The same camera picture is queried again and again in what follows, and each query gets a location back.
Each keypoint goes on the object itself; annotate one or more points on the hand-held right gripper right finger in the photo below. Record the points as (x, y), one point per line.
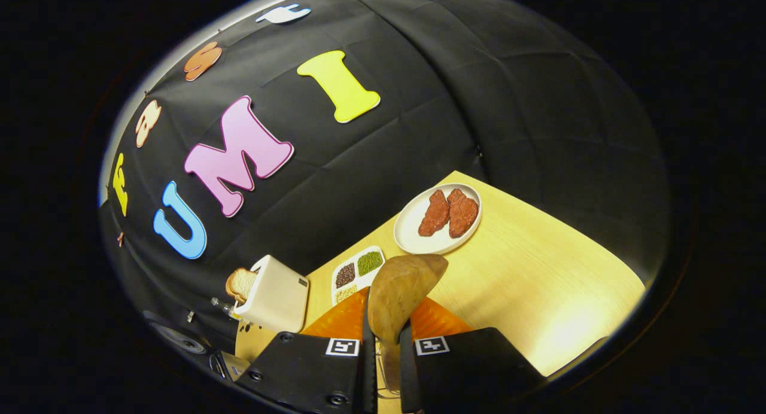
(408, 384)

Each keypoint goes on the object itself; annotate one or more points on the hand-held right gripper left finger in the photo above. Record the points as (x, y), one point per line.
(369, 384)

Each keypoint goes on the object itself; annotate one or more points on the wooden spoon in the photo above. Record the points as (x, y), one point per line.
(401, 288)

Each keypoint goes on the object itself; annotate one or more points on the dark grey rice cooker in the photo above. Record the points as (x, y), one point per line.
(179, 339)

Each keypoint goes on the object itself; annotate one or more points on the white divided bean dish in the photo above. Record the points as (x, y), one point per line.
(345, 275)

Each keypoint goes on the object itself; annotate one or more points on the white toaster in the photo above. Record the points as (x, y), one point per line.
(275, 294)

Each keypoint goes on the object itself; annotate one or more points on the white round plate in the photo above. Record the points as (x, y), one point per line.
(413, 234)

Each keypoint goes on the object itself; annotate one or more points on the toasted bread slice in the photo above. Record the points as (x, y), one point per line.
(239, 284)

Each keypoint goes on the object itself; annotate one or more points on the small glass bottle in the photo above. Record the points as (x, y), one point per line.
(224, 306)

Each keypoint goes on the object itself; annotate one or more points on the black backdrop cloth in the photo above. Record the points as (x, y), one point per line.
(479, 103)

